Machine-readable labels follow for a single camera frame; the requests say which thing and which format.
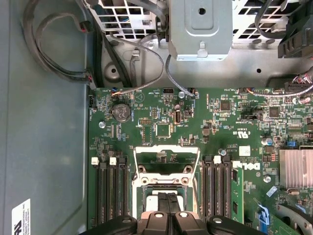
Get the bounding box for RAM slot black clips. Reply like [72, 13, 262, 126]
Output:
[116, 156, 129, 218]
[201, 156, 213, 218]
[221, 156, 232, 218]
[99, 161, 111, 222]

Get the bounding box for white case label sticker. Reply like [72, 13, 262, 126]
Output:
[11, 198, 31, 235]

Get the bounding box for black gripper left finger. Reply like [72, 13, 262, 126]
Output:
[82, 192, 175, 235]

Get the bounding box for CPU socket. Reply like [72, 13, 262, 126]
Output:
[131, 168, 201, 221]

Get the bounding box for square silver CPU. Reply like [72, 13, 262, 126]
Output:
[143, 186, 195, 213]

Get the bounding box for thin grey wire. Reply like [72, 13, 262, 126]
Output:
[165, 53, 199, 97]
[241, 84, 313, 98]
[109, 33, 165, 96]

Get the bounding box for green RAM stick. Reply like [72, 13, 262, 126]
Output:
[231, 166, 245, 225]

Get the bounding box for blue SATA connector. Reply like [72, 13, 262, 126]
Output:
[256, 205, 270, 233]

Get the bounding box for square black chip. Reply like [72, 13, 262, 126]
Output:
[156, 123, 171, 138]

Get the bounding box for black plastic fan housing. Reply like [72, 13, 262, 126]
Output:
[277, 4, 313, 59]

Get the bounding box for round coin cell battery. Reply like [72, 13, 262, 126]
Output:
[112, 103, 132, 122]

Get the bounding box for green motherboard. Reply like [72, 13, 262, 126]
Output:
[86, 86, 313, 235]

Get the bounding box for black open PC case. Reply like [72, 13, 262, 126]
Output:
[0, 0, 313, 235]

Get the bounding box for silver finned chipset heatsink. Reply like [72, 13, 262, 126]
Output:
[278, 148, 313, 189]

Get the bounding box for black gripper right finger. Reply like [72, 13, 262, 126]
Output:
[169, 192, 260, 235]

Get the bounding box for thick black cable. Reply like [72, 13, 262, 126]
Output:
[94, 24, 130, 88]
[254, 0, 288, 41]

